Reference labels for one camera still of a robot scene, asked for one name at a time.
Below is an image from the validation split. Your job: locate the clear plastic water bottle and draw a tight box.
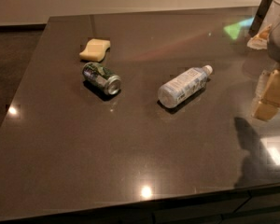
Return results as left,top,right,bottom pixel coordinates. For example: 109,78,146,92
158,65,213,108

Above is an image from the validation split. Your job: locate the green soda can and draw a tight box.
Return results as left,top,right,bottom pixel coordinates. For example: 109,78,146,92
82,62,121,95

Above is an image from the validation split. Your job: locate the dark panel at table edge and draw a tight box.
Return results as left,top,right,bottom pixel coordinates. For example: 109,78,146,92
248,0,273,37

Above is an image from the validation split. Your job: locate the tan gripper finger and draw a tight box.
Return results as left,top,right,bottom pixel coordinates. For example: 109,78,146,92
247,25,272,50
251,63,280,121

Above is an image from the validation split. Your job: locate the yellow sponge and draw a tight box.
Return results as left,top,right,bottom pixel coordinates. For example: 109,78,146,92
79,38,111,62

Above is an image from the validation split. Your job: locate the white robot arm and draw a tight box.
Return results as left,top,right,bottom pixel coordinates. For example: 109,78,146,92
247,0,280,121

